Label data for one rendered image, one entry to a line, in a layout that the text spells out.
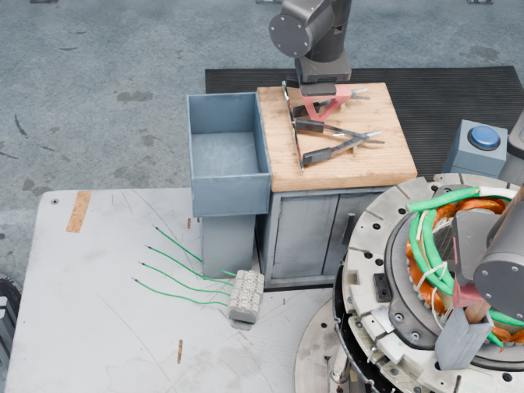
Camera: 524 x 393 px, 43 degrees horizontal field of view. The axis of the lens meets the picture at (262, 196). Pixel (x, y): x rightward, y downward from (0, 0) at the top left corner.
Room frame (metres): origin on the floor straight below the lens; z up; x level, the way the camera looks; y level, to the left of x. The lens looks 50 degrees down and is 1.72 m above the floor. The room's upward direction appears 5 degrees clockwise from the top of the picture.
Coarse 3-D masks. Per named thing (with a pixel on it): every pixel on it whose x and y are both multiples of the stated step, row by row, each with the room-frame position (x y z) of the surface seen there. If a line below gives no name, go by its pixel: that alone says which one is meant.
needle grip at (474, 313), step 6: (468, 306) 0.33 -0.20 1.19; (474, 306) 0.33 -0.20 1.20; (480, 306) 0.32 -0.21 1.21; (486, 306) 0.32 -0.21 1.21; (468, 312) 0.33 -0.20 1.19; (474, 312) 0.32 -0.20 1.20; (480, 312) 0.32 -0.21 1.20; (486, 312) 0.32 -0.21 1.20; (468, 318) 0.32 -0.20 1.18; (474, 318) 0.32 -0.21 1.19; (480, 318) 0.32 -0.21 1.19
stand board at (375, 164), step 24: (264, 96) 0.75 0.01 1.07; (384, 96) 0.77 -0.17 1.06; (264, 120) 0.70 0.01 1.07; (288, 120) 0.70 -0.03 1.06; (336, 120) 0.71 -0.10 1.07; (360, 120) 0.71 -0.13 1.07; (384, 120) 0.72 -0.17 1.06; (288, 144) 0.65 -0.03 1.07; (312, 144) 0.65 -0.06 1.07; (336, 144) 0.66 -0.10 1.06; (360, 144) 0.66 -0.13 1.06; (384, 144) 0.67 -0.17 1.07; (288, 168) 0.60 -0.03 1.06; (312, 168) 0.61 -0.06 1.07; (336, 168) 0.61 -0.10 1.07; (360, 168) 0.62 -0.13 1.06; (384, 168) 0.62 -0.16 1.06; (408, 168) 0.62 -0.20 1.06
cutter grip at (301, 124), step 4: (296, 120) 0.67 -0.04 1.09; (300, 120) 0.67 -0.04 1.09; (304, 120) 0.67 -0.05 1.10; (308, 120) 0.67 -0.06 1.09; (312, 120) 0.67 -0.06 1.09; (296, 124) 0.67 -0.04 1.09; (300, 124) 0.67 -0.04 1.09; (304, 124) 0.67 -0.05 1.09; (308, 124) 0.67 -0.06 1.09; (312, 124) 0.67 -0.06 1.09; (316, 124) 0.67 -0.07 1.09; (320, 124) 0.67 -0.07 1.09; (296, 128) 0.67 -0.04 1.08; (300, 128) 0.67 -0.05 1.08; (304, 128) 0.67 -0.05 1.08; (308, 128) 0.67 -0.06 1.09; (312, 128) 0.67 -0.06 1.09; (316, 128) 0.67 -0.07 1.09; (320, 128) 0.66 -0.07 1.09; (320, 132) 0.66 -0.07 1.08
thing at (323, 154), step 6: (318, 150) 0.61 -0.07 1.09; (324, 150) 0.61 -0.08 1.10; (330, 150) 0.62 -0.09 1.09; (306, 156) 0.60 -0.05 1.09; (312, 156) 0.60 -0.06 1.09; (318, 156) 0.61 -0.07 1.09; (324, 156) 0.61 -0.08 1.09; (330, 156) 0.62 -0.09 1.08; (306, 162) 0.60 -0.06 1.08; (312, 162) 0.61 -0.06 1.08
